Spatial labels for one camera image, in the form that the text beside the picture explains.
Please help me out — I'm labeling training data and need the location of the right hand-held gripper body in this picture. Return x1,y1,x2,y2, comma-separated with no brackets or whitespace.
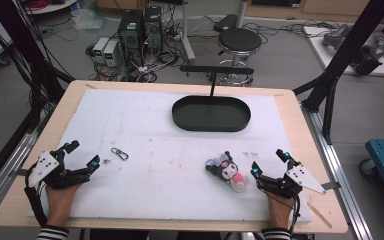
256,159,327,200

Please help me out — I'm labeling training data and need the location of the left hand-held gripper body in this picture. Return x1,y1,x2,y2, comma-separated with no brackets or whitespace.
27,148,92,190

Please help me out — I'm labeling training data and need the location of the black and pink plush toy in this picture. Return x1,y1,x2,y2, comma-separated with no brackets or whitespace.
204,150,250,194

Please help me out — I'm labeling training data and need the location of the silver carabiner clip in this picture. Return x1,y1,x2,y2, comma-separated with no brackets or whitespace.
110,147,130,161

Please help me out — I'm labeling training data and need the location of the black oval tray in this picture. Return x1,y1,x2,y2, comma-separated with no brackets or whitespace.
171,64,255,133

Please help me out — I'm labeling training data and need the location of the person's left hand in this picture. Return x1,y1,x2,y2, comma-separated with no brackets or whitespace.
44,182,83,229

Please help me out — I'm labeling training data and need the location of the person's right hand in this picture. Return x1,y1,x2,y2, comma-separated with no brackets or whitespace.
265,191,296,231

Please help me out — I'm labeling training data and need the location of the grey tape strip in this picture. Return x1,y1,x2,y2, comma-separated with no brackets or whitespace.
8,168,30,178
320,181,342,191

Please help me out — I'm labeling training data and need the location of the wooden stick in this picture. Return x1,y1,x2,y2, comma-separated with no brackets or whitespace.
307,201,333,230

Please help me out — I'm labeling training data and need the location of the white foam mat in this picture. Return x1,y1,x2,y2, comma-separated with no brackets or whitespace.
28,88,314,224

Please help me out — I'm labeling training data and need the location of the white power supply unit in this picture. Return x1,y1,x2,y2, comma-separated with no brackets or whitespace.
103,39,120,68
92,36,110,64

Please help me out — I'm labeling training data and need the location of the white floor board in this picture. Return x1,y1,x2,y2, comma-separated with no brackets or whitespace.
302,25,384,78

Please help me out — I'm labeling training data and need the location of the black round stool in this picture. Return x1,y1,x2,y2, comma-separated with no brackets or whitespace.
217,27,264,86

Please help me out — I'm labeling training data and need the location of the black machine part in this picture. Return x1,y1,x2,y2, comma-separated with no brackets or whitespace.
351,44,384,77

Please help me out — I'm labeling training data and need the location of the clear plastic bag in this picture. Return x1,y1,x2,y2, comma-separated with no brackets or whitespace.
70,7,108,32

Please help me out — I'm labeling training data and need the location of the grey machine part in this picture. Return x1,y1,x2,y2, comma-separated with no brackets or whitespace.
321,23,353,51

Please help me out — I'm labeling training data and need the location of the black computer tower green sticker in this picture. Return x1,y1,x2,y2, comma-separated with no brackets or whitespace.
117,9,145,52

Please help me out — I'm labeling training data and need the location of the round white table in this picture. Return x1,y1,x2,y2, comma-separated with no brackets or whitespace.
23,0,79,15

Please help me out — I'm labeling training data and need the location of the black flat case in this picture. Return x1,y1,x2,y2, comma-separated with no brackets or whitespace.
212,13,239,33

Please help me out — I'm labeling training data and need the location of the white table leg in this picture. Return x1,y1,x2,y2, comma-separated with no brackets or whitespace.
179,0,197,63

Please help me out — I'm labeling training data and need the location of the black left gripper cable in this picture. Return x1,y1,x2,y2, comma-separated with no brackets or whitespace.
23,168,49,228

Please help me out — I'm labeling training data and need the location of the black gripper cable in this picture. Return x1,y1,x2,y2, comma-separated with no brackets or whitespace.
23,168,49,228
288,194,302,235

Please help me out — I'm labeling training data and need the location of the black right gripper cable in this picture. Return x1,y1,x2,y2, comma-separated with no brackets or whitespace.
288,194,302,235

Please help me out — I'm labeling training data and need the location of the aluminium rail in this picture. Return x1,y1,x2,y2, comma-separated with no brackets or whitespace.
0,131,39,221
300,104,375,240

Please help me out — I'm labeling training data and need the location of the black metal frame post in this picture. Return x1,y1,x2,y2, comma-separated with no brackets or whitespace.
293,0,384,145
0,0,75,104

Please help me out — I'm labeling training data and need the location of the tangle of floor cables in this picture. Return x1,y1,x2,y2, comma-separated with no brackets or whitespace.
85,13,185,84

